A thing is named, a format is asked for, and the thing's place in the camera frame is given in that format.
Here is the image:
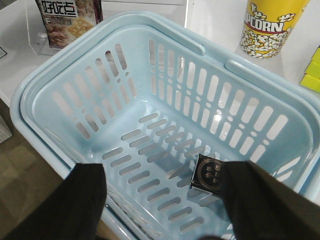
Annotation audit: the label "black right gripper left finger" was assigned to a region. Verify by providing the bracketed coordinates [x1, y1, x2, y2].
[4, 163, 107, 240]

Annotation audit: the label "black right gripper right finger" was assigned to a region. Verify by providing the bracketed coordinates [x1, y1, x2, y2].
[220, 161, 320, 240]

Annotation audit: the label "light blue plastic basket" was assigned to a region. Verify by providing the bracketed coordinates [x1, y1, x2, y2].
[10, 11, 320, 240]

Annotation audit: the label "yellow green cube blocks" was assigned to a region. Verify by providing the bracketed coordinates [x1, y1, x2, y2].
[299, 46, 320, 94]

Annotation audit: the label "yellow popcorn paper cup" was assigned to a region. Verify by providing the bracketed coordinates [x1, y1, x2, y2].
[240, 0, 309, 59]

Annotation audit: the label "clear acrylic display stand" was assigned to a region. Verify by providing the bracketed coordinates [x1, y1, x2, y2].
[0, 0, 195, 56]

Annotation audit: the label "maroon snack bag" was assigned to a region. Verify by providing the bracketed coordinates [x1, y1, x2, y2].
[36, 0, 103, 49]

